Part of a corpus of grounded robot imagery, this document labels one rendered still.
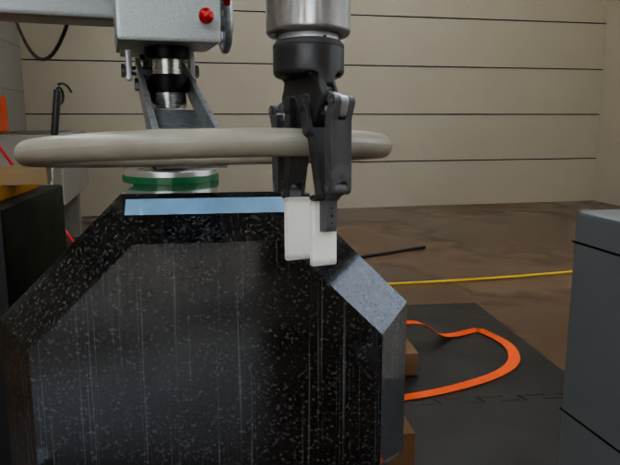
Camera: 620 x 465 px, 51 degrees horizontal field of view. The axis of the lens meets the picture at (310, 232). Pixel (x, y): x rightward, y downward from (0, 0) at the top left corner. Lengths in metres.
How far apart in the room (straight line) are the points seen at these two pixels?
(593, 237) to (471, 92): 6.16
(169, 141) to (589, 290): 0.87
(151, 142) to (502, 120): 6.99
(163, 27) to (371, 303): 0.72
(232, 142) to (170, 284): 0.61
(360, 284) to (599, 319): 0.44
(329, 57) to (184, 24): 0.81
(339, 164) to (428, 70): 6.55
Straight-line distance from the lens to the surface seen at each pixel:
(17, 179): 2.02
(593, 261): 1.28
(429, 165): 7.20
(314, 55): 0.67
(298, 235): 0.72
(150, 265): 1.22
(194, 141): 0.65
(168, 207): 1.26
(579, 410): 1.37
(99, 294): 1.24
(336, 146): 0.64
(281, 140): 0.66
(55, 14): 2.11
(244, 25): 6.72
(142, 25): 1.45
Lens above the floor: 0.97
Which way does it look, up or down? 10 degrees down
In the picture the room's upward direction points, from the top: straight up
